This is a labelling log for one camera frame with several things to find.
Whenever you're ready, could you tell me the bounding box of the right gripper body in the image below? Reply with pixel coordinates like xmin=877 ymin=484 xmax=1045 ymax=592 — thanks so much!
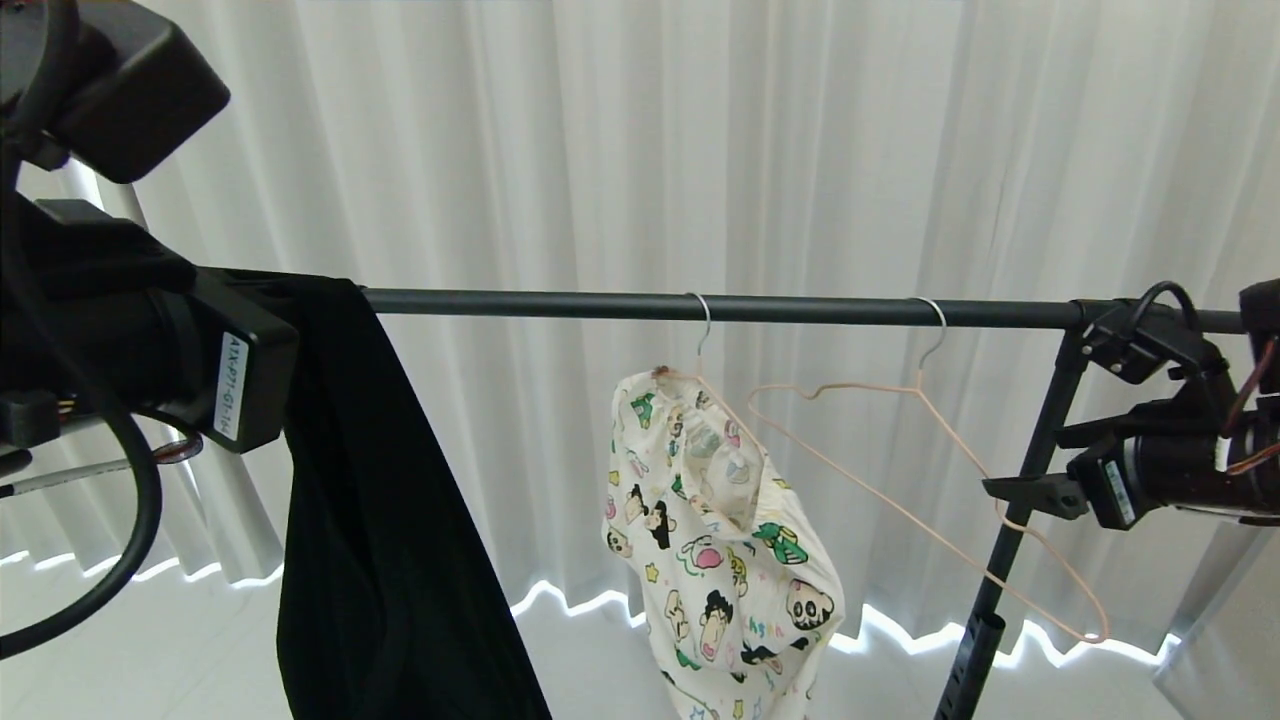
xmin=1065 ymin=430 xmax=1280 ymax=533

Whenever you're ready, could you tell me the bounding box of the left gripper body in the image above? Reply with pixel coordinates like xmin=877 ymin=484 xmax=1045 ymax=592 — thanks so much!
xmin=0 ymin=265 xmax=300 ymax=454

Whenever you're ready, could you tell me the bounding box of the pink clothes hanger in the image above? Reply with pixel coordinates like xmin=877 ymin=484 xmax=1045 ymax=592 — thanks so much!
xmin=650 ymin=293 xmax=771 ymax=471
xmin=745 ymin=297 xmax=1111 ymax=646

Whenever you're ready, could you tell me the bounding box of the black garment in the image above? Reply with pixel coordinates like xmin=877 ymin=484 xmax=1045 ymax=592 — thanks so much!
xmin=230 ymin=272 xmax=554 ymax=720

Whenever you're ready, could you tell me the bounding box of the cream printed garment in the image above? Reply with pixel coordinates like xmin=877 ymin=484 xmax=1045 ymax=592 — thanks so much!
xmin=603 ymin=368 xmax=847 ymax=720

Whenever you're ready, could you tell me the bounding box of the black clothes rack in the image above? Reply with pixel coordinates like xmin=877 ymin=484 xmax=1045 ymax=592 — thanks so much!
xmin=360 ymin=287 xmax=1247 ymax=720

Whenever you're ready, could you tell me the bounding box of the white curtain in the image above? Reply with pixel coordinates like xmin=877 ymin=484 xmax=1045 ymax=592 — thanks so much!
xmin=0 ymin=0 xmax=1280 ymax=671

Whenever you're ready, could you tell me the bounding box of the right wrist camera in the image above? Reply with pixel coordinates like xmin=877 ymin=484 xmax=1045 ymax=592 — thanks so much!
xmin=1055 ymin=298 xmax=1243 ymax=451

